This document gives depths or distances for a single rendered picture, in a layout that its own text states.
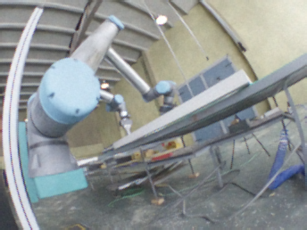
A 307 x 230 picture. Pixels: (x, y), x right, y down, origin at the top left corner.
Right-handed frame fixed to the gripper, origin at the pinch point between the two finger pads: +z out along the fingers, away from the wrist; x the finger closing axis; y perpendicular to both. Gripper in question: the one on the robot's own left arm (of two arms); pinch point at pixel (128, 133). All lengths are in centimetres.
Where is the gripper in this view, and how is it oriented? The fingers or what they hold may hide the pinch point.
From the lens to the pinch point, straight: 139.0
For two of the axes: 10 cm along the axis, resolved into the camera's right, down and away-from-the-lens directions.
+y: -6.2, 3.8, 6.8
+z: 3.0, 9.2, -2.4
